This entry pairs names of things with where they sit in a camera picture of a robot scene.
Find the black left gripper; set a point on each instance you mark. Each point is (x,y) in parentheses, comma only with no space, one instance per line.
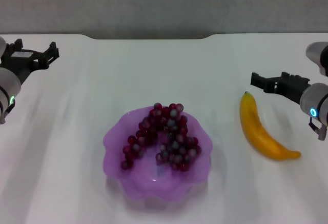
(20,62)

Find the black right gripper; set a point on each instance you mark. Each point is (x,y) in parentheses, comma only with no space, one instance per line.
(294,90)

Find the yellow banana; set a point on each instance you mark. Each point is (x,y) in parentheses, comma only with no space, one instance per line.
(258,131)

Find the red grape bunch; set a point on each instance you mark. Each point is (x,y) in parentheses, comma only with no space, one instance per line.
(176,142)

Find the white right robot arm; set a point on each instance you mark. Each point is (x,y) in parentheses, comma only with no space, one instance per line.
(316,101)

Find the purple scalloped plastic plate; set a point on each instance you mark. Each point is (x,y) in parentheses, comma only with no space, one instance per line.
(153,185)

